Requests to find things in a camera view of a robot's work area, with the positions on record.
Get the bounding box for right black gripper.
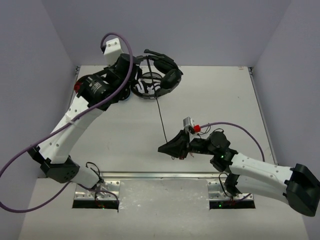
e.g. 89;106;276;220
158;129;216;161

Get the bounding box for black headset with cable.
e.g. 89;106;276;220
129;48;185;161

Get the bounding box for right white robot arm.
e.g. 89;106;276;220
158;130;320;217

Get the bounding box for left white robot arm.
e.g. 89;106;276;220
28;53;130;189

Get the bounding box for blue pink cat-ear headphones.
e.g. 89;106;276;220
122;91;131;101

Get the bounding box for white black striped headphones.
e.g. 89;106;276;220
130;72;162;99

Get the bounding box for red black headphones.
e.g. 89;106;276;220
73;77;83;93

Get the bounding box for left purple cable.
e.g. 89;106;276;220
0;32;135;214

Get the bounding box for purple cable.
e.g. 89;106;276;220
199;121;266;162
0;32;135;214

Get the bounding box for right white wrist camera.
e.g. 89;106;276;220
183;117;201;135

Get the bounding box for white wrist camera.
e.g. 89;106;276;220
102;37;123;67
183;117;201;135

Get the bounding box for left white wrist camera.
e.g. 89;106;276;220
102;37;123;67

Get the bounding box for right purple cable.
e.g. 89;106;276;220
199;121;266;162

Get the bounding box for metal table edge rail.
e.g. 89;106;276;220
101;171;221;179

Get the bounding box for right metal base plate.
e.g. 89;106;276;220
207;179;254;202

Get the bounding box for metal base plate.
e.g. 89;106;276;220
207;179;254;202
73;179;121;201

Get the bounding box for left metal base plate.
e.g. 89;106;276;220
73;179;121;201

